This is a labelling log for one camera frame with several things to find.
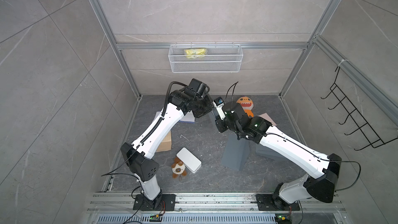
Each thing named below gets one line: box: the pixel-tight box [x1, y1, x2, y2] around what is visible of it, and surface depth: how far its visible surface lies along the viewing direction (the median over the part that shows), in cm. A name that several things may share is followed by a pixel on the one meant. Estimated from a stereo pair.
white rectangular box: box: [176, 146, 203, 174], surface depth 84 cm
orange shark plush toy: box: [236, 95, 255, 118], surface depth 106 cm
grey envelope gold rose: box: [221, 133, 250, 172], surface depth 90 cm
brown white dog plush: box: [171, 156, 188, 179], surface depth 83 cm
